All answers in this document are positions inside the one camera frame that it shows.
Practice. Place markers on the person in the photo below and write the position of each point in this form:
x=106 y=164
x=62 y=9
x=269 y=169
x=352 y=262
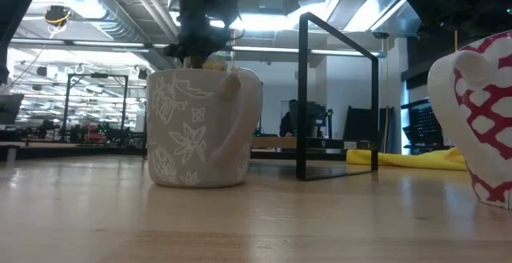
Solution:
x=286 y=125

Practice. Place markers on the black frame clear shelf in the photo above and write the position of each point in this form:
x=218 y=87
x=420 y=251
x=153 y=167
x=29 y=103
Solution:
x=302 y=95

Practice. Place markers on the black perforated chair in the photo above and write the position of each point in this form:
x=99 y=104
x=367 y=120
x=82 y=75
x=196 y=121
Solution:
x=424 y=125

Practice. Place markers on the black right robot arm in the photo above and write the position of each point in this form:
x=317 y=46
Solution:
x=460 y=3

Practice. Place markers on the dark slanted monitor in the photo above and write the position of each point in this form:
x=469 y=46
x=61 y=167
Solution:
x=10 y=109

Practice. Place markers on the silver ceiling duct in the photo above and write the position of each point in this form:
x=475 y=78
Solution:
x=100 y=13

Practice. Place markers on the dark ceiling security camera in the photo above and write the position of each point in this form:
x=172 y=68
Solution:
x=380 y=35

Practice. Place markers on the grey mug white floral print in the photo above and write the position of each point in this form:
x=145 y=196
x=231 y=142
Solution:
x=192 y=135

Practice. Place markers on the white mug red lattice print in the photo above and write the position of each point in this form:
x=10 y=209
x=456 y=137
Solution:
x=486 y=115

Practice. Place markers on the black upright panel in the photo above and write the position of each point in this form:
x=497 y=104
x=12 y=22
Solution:
x=360 y=123

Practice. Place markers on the black computer monitor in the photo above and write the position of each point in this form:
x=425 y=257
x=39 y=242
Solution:
x=314 y=117

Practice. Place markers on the yellow cloth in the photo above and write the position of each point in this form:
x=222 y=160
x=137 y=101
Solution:
x=416 y=161

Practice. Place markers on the black background rig frame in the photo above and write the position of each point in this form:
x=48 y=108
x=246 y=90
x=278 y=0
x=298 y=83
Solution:
x=67 y=103

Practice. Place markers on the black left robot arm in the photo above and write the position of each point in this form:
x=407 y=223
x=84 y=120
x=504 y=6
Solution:
x=16 y=7

